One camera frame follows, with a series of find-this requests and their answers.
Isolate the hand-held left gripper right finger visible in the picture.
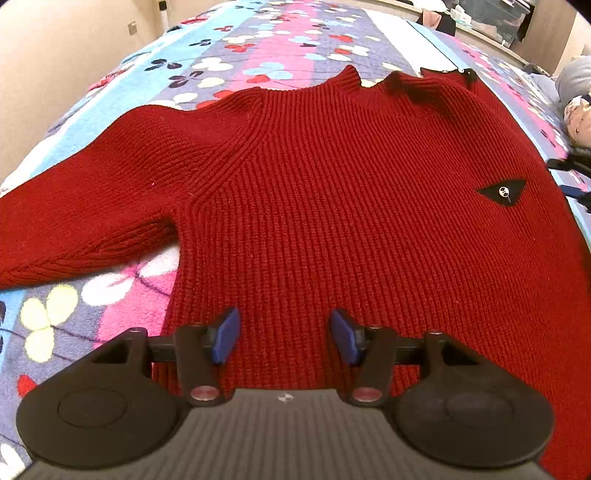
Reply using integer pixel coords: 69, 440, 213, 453
328, 308, 482, 408

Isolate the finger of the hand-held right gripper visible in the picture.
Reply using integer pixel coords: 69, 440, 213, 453
547, 156, 591, 175
560, 184, 591, 206

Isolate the red knitted sweater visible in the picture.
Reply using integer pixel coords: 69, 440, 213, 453
0, 65, 591, 480

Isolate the white bed sheet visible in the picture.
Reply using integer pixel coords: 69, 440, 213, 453
367, 9, 460, 75

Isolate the pink cloth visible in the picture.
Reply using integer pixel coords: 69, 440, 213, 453
418, 7, 456, 29

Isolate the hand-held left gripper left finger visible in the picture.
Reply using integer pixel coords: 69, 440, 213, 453
93, 306, 242, 408

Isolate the floral fleece blanket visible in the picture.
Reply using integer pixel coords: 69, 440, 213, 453
0, 0, 591, 476

